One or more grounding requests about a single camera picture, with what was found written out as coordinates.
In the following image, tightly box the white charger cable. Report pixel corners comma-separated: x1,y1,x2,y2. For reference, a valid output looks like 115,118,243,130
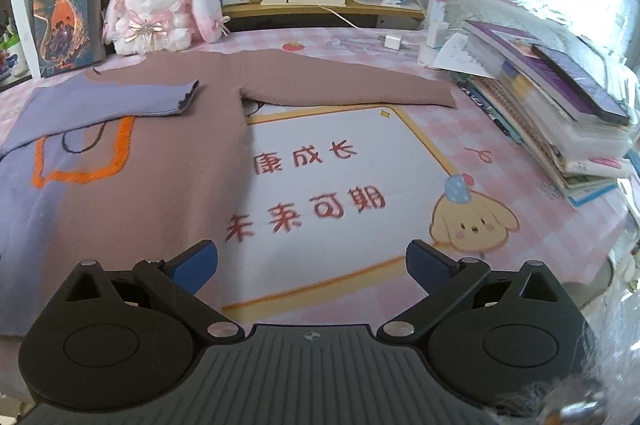
319,4,431,48

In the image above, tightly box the brown and purple sweater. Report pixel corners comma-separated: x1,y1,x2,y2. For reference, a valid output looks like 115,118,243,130
0,50,457,338

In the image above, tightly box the white pen holder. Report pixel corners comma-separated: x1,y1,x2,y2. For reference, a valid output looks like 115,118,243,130
0,17,32,86

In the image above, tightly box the stack of purple workbooks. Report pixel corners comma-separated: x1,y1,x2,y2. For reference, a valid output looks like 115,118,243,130
452,19,636,210

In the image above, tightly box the dark illustrated cover book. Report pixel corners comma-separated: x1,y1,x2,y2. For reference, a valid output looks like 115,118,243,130
32,0,107,79

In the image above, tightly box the white paper sheet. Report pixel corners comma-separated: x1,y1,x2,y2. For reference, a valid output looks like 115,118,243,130
432,32,482,73

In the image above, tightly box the pink printed desk mat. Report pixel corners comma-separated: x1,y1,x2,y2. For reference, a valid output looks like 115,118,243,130
0,27,632,347

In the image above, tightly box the pink and white plush bunny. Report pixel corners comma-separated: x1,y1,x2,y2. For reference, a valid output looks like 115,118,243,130
102,0,232,56

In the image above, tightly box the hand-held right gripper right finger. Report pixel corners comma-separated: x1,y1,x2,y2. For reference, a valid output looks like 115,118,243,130
377,240,568,340

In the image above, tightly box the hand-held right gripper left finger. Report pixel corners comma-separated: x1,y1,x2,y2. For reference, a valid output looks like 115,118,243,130
64,241,245,341

